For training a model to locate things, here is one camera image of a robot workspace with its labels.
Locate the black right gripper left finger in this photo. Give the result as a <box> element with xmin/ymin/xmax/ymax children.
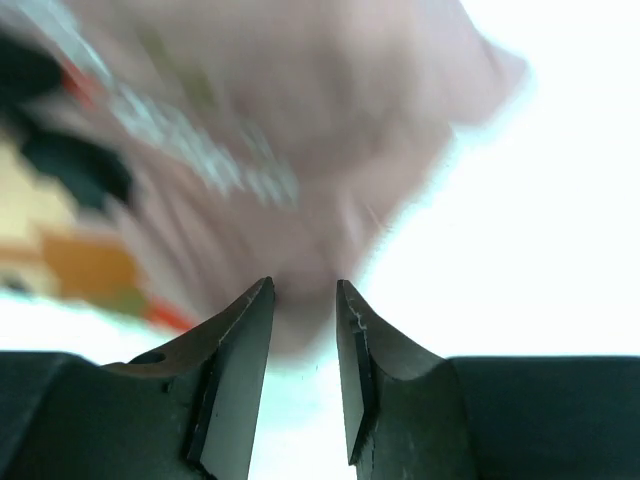
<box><xmin>1</xmin><ymin>278</ymin><xmax>275</xmax><ymax>479</ymax></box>

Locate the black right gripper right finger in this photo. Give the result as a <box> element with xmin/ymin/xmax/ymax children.
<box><xmin>336</xmin><ymin>280</ymin><xmax>639</xmax><ymax>479</ymax></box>

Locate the dusty pink t shirt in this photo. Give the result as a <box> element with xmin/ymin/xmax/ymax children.
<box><xmin>64</xmin><ymin>0</ymin><xmax>531</xmax><ymax>361</ymax></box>

